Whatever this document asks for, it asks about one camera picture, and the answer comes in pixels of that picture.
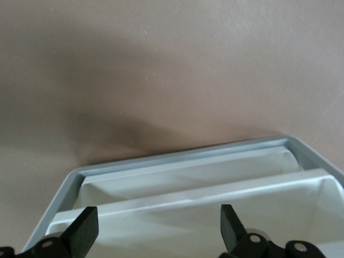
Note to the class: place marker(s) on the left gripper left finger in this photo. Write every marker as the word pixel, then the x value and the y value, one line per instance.
pixel 80 231

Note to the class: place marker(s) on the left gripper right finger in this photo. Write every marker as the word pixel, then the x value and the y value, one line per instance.
pixel 233 231

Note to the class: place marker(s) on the white plastic drawer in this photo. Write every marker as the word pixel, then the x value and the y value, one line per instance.
pixel 188 228
pixel 188 177

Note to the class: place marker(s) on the white drawer cabinet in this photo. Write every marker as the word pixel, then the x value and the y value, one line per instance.
pixel 188 156

